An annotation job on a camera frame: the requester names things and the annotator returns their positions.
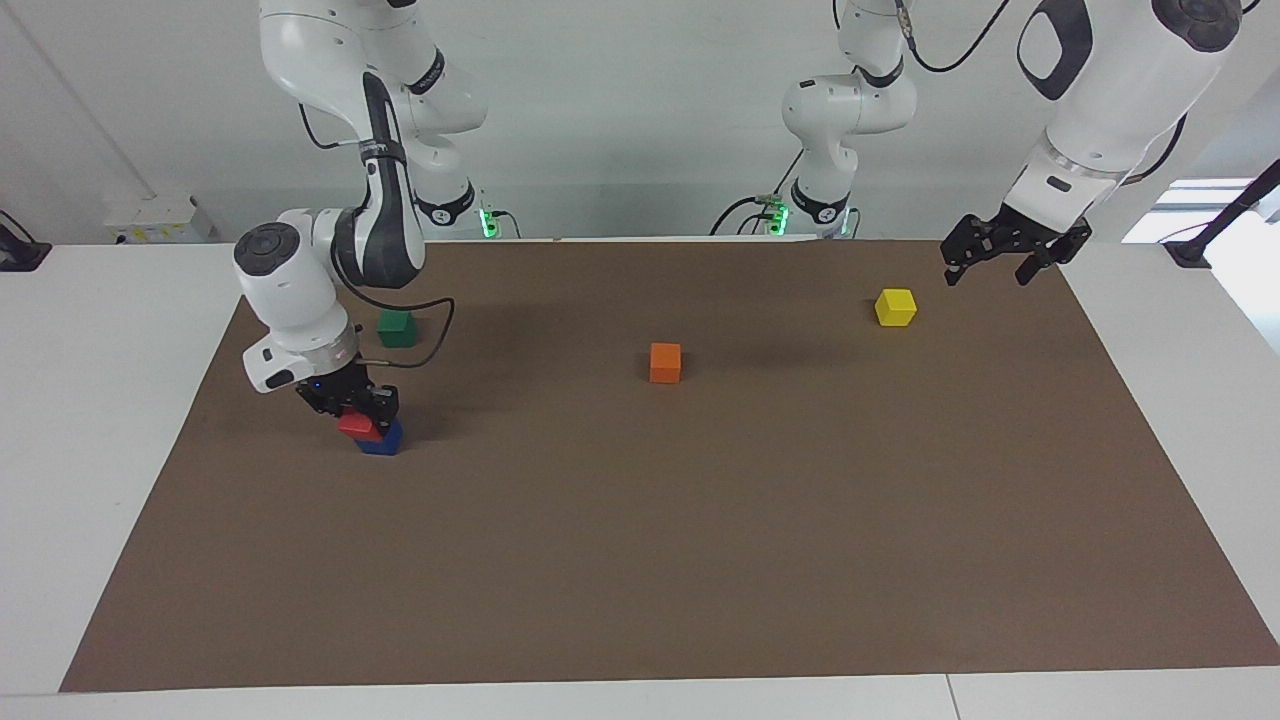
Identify black base cable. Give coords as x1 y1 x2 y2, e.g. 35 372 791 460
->
710 150 806 237

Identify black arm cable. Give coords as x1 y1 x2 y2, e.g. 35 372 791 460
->
335 245 457 370
893 0 1013 74

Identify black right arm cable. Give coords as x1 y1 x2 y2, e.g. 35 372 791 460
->
335 245 457 370

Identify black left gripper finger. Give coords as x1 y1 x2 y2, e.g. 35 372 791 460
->
1014 245 1066 288
940 235 988 288

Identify white wall box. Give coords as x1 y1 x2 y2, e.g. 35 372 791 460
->
103 195 216 245

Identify black table clamp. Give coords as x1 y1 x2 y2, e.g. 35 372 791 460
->
0 210 53 273

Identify brown table mat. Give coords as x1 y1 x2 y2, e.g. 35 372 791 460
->
60 238 1280 693

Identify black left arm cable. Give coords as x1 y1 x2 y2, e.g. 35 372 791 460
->
893 0 1013 74

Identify black camera stand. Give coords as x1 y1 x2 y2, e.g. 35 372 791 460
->
1163 160 1280 268

